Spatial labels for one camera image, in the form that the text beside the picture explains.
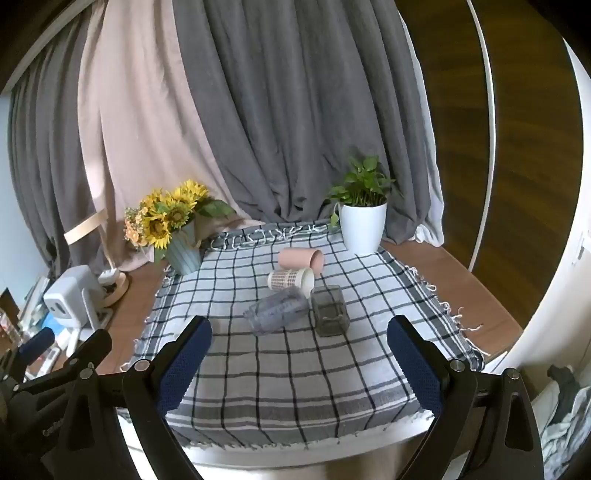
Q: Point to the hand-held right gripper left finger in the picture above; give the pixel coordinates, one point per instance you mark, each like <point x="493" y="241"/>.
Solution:
<point x="183" y="367"/>

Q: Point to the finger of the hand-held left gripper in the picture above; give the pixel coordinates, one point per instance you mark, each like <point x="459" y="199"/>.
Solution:
<point x="36" y="345"/>
<point x="69" y="359"/>

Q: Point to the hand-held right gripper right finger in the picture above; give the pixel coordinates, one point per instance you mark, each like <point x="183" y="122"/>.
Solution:
<point x="415" y="367"/>

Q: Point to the grey transparent square cup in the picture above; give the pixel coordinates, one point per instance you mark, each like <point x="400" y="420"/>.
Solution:
<point x="328" y="311"/>

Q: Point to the clear grey plastic cup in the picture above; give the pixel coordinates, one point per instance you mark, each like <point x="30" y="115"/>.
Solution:
<point x="277" y="309"/>

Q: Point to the white patterned cup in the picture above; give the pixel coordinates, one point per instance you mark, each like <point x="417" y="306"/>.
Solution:
<point x="288" y="279"/>

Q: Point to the pink cup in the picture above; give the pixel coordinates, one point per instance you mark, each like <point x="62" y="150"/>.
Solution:
<point x="298" y="259"/>

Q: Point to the stacked papers and boxes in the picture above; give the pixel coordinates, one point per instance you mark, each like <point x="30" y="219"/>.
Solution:
<point x="25" y="304"/>

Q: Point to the white boxy device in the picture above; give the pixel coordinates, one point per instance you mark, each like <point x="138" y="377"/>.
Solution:
<point x="69" y="293"/>

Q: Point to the round wooden base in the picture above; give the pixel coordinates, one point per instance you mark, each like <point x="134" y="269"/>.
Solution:
<point x="117" y="290"/>

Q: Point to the ribbed blue-green vase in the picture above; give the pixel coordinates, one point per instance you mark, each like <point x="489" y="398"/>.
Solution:
<point x="184" y="254"/>

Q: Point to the plaid grey white tablecloth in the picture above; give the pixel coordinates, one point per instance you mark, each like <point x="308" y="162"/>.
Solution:
<point x="300" y="369"/>

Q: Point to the beige curtain tie band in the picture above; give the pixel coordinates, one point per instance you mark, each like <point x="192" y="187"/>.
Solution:
<point x="85" y="228"/>

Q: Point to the white plant pot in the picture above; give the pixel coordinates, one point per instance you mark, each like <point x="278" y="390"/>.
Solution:
<point x="362" y="228"/>

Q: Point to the sunflower bouquet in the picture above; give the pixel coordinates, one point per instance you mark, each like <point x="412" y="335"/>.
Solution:
<point x="161" y="217"/>

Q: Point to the crumpled grey white cloth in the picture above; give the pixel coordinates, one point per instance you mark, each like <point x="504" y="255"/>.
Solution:
<point x="565" y="424"/>

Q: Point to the green leafy plant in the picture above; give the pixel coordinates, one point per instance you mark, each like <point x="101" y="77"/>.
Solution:
<point x="362" y="184"/>

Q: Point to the grey curtain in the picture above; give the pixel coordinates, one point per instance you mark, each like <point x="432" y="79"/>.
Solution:
<point x="44" y="152"/>
<point x="295" y="101"/>

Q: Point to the beige pink curtain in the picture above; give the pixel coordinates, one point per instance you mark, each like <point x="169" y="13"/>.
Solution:
<point x="138" y="129"/>

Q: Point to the brown wooden wardrobe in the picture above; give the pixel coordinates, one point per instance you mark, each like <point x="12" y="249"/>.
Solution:
<point x="455" y="115"/>

